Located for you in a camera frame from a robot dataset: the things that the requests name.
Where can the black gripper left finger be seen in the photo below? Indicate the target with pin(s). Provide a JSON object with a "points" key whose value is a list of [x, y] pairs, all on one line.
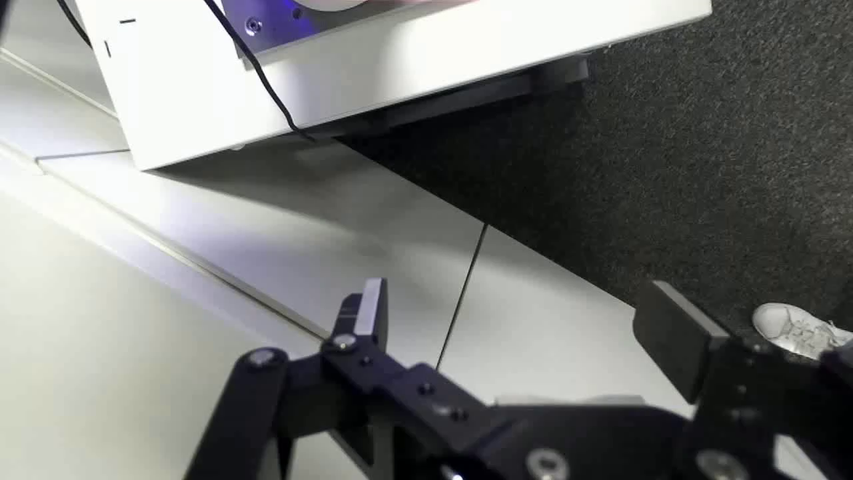
{"points": [[364, 315]]}

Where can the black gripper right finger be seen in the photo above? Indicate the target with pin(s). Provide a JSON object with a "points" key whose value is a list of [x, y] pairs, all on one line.
{"points": [[682, 338]]}

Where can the white sneaker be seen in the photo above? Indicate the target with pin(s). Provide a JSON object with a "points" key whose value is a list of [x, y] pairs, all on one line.
{"points": [[794, 328]]}

